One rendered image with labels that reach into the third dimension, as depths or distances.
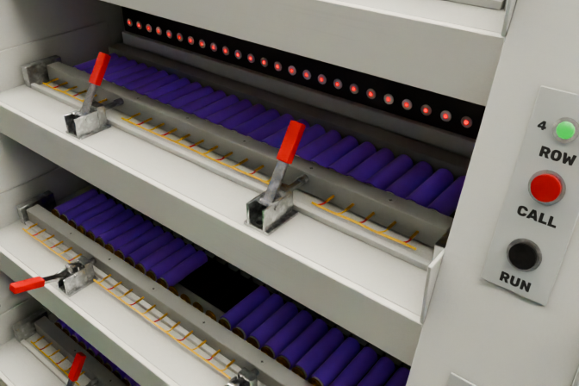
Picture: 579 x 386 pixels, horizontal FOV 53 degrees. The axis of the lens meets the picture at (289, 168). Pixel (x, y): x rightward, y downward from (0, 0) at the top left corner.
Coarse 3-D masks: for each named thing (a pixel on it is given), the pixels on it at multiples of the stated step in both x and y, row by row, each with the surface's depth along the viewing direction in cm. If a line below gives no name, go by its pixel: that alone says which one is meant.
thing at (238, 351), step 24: (48, 216) 78; (72, 240) 73; (96, 264) 71; (120, 264) 70; (144, 288) 66; (168, 312) 64; (192, 312) 63; (216, 336) 60; (240, 360) 58; (264, 360) 57; (288, 384) 55; (312, 384) 55
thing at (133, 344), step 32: (32, 192) 82; (64, 192) 86; (0, 224) 79; (160, 224) 80; (0, 256) 77; (32, 256) 75; (64, 256) 75; (96, 288) 69; (64, 320) 70; (96, 320) 65; (128, 320) 65; (128, 352) 61; (160, 352) 61; (192, 352) 61; (384, 352) 61; (160, 384) 59; (192, 384) 58; (224, 384) 58
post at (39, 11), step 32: (0, 0) 70; (32, 0) 73; (64, 0) 76; (96, 0) 80; (0, 32) 71; (32, 32) 74; (64, 32) 78; (0, 160) 77; (32, 160) 80; (0, 192) 78; (0, 288) 83
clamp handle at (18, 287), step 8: (64, 272) 68; (72, 272) 69; (24, 280) 65; (32, 280) 65; (40, 280) 65; (48, 280) 66; (56, 280) 67; (16, 288) 63; (24, 288) 64; (32, 288) 65
